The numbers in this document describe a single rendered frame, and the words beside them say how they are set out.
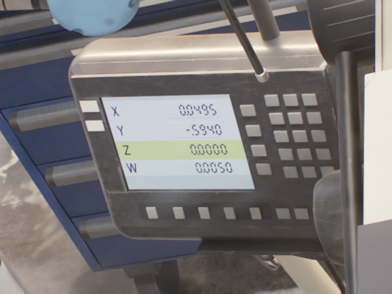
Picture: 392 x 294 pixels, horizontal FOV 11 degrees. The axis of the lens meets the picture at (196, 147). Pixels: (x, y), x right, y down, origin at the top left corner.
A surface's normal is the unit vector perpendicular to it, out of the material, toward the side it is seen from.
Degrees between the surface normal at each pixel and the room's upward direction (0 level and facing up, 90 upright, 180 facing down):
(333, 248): 77
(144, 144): 71
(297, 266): 53
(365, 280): 0
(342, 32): 64
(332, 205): 23
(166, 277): 90
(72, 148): 90
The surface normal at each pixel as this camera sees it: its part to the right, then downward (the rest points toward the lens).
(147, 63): -0.43, -0.43
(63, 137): -0.11, 0.75
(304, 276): -0.16, 0.19
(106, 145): -0.40, 0.50
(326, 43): -0.57, 0.53
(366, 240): -0.36, -0.65
